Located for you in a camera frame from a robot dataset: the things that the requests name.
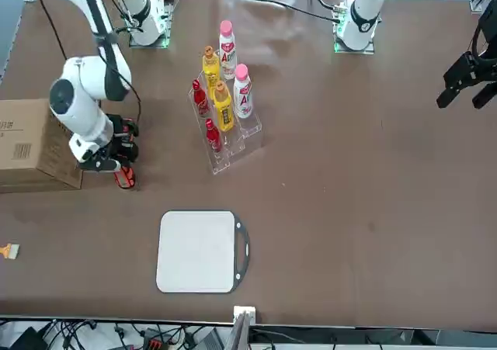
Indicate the black power strip red switches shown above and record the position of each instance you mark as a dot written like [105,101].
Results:
[155,341]

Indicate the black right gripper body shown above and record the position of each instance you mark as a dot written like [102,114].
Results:
[128,152]

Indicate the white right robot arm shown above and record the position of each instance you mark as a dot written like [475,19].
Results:
[83,109]

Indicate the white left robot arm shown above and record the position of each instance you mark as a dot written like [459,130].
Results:
[363,1]

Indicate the aluminium frame post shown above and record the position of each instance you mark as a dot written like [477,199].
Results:
[244,314]

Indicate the yellow drink bottle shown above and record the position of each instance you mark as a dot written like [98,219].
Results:
[210,68]
[224,109]

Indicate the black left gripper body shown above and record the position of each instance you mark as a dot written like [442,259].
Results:
[488,35]

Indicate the brown cardboard box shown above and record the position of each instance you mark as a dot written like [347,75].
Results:
[23,132]

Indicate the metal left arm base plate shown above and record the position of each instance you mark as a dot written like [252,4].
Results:
[349,51]

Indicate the red cola bottle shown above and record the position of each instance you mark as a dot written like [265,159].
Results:
[213,138]
[200,99]

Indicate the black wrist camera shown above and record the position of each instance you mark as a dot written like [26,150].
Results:
[97,165]

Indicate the white bottle pink cap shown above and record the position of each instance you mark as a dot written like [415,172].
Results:
[242,92]
[227,49]

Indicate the orange black barcode scanner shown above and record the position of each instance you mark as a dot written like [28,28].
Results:
[125,179]

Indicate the clear acrylic tiered shelf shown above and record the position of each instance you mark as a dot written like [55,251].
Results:
[248,127]

